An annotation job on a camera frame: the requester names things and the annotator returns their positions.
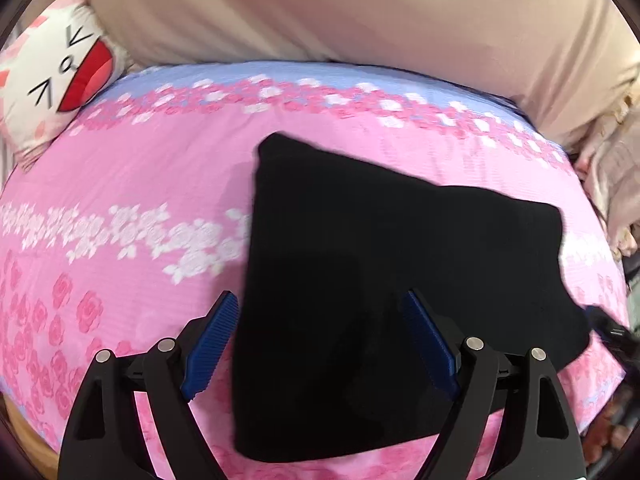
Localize cat face pillow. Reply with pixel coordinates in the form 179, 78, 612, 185
0, 0, 132, 172

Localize black pants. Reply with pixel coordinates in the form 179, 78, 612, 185
232, 131, 593, 463

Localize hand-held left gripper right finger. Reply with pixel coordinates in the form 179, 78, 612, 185
402, 288, 586, 480

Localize pink floral bed sheet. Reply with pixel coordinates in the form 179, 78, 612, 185
0, 60, 632, 480

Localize floral cloth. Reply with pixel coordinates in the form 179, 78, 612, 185
574, 102, 640, 263

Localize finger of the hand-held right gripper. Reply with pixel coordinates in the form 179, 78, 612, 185
584, 304, 640, 363

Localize beige cover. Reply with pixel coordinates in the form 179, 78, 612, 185
70, 0, 640, 152

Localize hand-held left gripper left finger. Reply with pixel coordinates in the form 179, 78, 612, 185
57, 290, 239, 480

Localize wooden bed frame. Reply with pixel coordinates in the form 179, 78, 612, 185
4, 394, 63, 480

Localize person's right hand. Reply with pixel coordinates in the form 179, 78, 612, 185
584, 406, 635, 467

